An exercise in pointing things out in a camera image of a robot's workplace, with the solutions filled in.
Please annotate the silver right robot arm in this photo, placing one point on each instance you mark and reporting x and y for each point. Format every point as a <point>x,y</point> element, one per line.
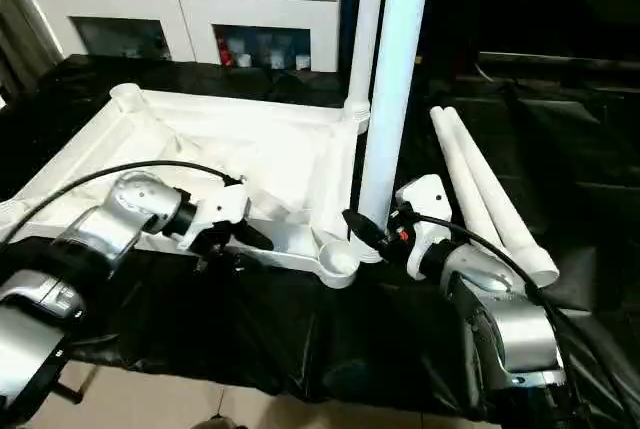
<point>520,329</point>

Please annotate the black folding stand frame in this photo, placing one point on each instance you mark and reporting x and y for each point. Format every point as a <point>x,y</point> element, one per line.
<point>75,384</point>

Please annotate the white plastic table leg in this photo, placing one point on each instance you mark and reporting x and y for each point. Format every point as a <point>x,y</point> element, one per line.
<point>395,74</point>
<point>505,209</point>
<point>365,24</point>
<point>465,184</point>

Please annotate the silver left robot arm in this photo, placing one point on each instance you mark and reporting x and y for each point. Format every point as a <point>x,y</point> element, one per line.
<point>130,204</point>

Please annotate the black mat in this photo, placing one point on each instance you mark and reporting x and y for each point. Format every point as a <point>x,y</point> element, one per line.
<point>575,149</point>

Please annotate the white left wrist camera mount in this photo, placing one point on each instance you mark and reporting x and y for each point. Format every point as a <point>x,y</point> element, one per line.
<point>220,204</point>

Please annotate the white plastic table top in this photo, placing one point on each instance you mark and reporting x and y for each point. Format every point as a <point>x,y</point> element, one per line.
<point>200,129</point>

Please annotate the grey curtain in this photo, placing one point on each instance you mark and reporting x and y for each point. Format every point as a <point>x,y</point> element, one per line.
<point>25,39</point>

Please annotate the long dark bar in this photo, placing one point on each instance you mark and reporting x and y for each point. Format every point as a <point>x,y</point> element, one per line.
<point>560,60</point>

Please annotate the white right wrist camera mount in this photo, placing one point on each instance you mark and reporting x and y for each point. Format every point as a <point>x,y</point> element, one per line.
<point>425,194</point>

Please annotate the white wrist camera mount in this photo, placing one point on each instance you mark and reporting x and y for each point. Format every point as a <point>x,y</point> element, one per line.
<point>425,194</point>
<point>220,204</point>

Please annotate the white cabinet with glass doors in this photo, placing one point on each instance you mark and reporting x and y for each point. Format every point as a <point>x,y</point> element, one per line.
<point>175,4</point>

